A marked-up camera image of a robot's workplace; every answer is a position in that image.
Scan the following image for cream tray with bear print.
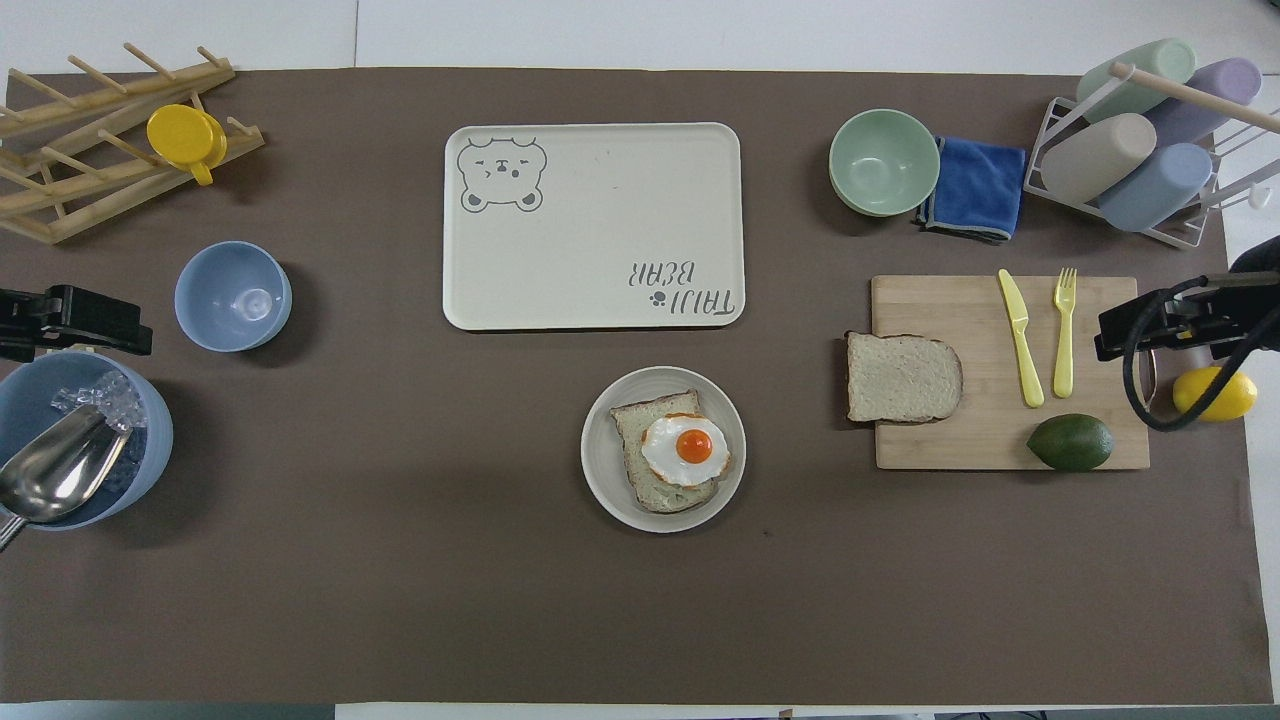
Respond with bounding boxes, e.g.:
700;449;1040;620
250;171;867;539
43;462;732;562
443;122;746;332

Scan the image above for wooden cutting board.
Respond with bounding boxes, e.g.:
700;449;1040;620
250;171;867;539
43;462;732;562
870;275;1151;471

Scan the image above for bread slice under egg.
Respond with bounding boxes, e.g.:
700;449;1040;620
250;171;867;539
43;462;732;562
610;389;736;515

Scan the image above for yellow plastic fork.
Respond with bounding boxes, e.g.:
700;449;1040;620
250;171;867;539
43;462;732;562
1052;267;1079;399

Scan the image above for yellow plastic knife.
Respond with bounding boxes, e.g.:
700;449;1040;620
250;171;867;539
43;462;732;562
997;268;1046;409

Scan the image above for green cup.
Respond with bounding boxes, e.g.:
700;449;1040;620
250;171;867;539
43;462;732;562
1076;38;1197;124

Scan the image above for wooden rod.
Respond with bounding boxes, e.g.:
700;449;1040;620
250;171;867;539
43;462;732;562
1108;62;1280;133

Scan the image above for yellow plastic cup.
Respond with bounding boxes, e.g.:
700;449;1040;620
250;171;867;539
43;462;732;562
147;104;229;187

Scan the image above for black cable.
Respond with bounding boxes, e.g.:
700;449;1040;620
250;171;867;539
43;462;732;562
1122;277;1280;433

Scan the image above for plain bread slice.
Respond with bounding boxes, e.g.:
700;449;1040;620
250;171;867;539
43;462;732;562
845;331;965;425

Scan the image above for green bowl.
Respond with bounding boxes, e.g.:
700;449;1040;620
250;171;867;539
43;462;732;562
828;108;942;218

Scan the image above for blue cup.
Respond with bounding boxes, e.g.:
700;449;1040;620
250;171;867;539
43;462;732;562
1097;142;1214;233

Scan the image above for wooden dish drying rack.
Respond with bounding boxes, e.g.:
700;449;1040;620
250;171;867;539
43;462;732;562
0;43;267;246

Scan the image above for white wire cup rack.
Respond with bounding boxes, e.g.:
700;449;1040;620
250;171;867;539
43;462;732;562
1022;62;1280;251

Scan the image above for purple cup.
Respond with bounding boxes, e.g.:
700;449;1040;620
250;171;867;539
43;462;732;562
1143;57;1263;146

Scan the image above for fried egg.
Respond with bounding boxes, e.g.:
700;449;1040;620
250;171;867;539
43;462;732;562
640;412;731;489

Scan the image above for green avocado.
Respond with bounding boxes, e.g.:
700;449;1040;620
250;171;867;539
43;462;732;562
1026;413;1115;473

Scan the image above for yellow lemon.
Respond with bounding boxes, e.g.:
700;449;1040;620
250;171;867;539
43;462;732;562
1172;366;1259;423

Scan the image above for clear ice cubes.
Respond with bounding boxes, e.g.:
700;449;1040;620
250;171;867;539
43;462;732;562
52;372;147;433

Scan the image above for blue bowl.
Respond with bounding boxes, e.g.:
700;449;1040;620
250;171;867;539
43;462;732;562
174;241;293;353

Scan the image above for beige cup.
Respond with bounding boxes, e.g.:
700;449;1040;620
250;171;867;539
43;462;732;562
1040;112;1158;206

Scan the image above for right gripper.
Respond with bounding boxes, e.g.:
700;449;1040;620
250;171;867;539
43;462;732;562
1197;237;1280;353

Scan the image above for metal scoop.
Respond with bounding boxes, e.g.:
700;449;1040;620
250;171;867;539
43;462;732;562
0;405;131;553

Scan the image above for blue cloth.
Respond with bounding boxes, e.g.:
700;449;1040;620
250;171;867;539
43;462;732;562
915;136;1029;243

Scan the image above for blue round bucket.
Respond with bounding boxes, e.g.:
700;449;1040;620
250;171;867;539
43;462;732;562
0;350;174;531

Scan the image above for white round plate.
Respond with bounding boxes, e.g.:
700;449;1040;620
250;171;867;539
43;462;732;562
580;365;748;534

